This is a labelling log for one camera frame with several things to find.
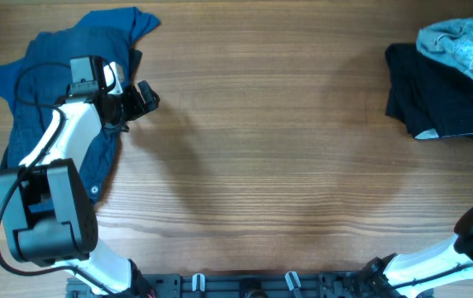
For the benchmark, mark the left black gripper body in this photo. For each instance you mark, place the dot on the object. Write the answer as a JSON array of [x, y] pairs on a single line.
[[126, 106]]

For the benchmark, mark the light blue denim shorts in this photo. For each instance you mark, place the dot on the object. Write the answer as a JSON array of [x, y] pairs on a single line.
[[449, 43]]

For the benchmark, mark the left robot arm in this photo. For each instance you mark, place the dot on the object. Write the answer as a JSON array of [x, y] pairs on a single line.
[[47, 220]]

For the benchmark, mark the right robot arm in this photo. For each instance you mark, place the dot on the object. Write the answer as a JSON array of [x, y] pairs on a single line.
[[410, 275]]

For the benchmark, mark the blue t-shirt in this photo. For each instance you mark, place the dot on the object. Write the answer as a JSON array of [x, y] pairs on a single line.
[[107, 33]]

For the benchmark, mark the dark blue denim garment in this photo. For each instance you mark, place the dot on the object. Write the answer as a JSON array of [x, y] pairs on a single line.
[[42, 83]]

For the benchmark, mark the black folded garment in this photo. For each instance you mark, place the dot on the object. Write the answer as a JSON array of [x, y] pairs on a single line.
[[431, 99]]

